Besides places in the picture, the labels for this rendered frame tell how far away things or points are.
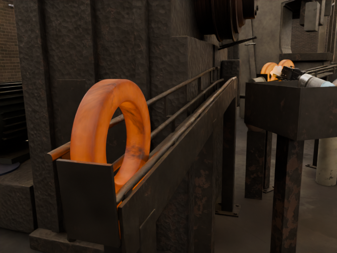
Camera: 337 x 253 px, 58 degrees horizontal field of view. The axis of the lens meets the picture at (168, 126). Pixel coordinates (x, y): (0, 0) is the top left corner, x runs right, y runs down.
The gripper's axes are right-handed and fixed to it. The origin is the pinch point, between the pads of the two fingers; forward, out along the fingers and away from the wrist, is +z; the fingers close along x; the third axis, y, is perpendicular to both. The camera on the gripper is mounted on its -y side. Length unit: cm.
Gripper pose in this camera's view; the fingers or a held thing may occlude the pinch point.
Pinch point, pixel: (271, 73)
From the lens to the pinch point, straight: 191.1
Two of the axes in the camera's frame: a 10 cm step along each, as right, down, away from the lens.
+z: -5.7, -4.5, 6.9
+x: -8.0, 1.3, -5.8
